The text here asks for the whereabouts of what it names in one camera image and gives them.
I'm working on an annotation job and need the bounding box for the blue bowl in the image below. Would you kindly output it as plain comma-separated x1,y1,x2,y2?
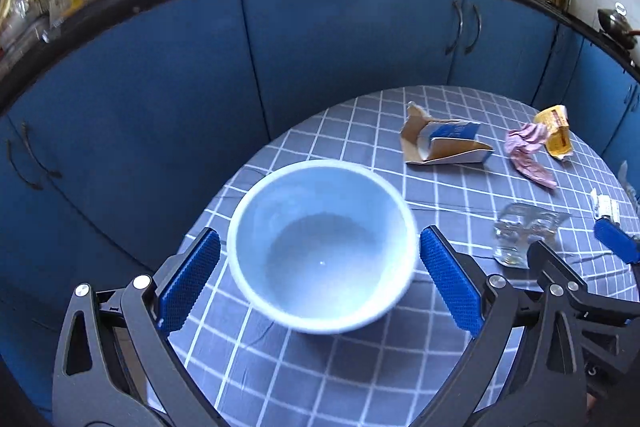
227,159,418,335

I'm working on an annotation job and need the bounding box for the crumpled pink wrapper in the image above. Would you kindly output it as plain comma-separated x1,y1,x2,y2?
506,123,558,191

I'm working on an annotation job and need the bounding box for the yellow packet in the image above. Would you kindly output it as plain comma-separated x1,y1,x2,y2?
532,105,573,162

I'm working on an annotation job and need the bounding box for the torn blue cardboard box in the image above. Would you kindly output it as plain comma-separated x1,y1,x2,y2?
400,101,495,166

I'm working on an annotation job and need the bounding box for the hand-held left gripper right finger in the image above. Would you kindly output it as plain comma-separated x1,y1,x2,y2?
419,225,588,427

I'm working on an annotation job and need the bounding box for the silver blister pack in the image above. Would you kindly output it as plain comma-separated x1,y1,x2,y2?
494,202,571,269

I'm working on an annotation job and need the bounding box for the small white crumpled packet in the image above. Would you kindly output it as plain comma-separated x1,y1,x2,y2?
590,188,621,224

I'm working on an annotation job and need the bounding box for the black wok with lid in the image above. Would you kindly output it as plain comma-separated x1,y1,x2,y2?
597,2,640,48

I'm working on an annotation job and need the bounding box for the blue checked tablecloth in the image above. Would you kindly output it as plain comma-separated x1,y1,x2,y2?
167,86,640,427

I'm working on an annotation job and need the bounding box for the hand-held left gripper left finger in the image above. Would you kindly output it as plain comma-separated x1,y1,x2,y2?
52,227,222,427

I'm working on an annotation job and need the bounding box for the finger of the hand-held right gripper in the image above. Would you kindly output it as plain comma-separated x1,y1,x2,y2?
527,241,640,328
594,217,640,265

